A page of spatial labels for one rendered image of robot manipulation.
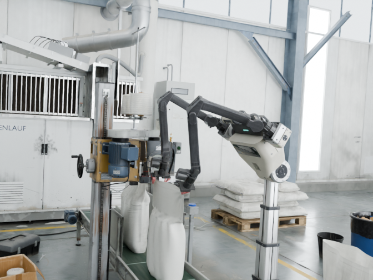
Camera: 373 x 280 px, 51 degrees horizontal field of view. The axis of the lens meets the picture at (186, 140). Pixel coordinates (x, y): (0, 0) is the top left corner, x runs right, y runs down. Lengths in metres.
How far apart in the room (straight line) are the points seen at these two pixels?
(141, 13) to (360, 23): 6.48
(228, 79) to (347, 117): 3.44
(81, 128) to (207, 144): 3.03
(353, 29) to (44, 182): 7.81
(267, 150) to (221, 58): 5.61
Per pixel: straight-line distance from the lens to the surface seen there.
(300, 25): 8.82
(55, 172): 5.67
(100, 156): 2.93
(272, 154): 2.57
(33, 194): 5.69
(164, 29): 7.57
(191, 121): 2.23
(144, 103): 2.80
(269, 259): 2.89
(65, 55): 5.39
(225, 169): 8.11
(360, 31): 10.65
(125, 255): 3.39
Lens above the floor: 1.52
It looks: 3 degrees down
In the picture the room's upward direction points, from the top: 3 degrees clockwise
